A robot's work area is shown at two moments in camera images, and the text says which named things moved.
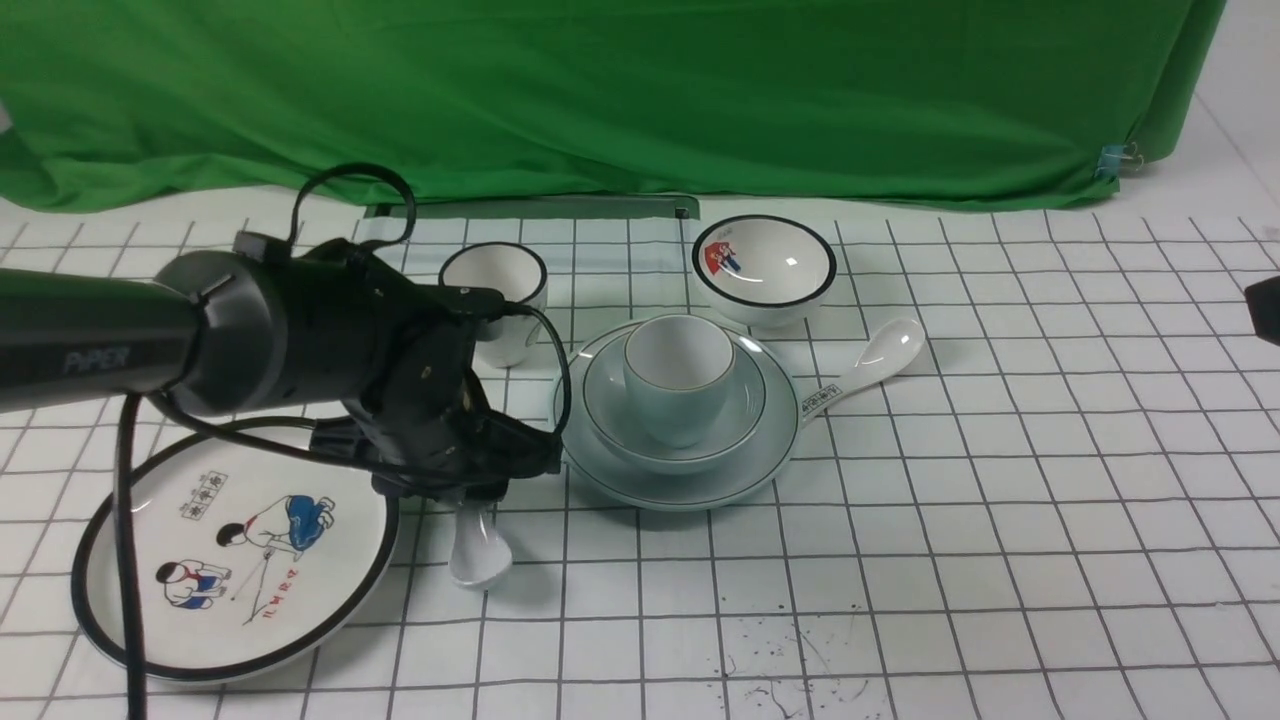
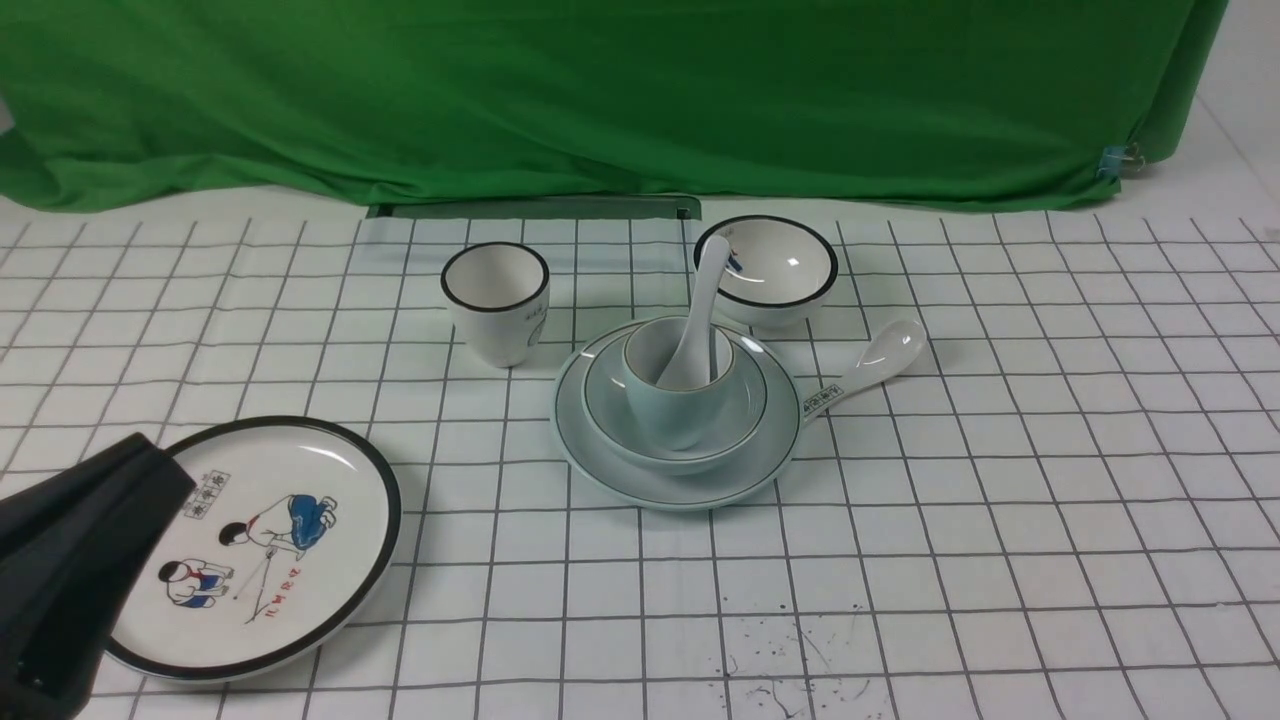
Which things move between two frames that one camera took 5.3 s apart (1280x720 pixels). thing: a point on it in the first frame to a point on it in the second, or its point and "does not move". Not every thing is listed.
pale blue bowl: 608,411 does not move
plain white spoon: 480,554 to 690,364
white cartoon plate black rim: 247,557 does not move
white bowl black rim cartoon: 763,271 does not move
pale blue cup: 678,369 does not move
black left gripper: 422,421 to 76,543
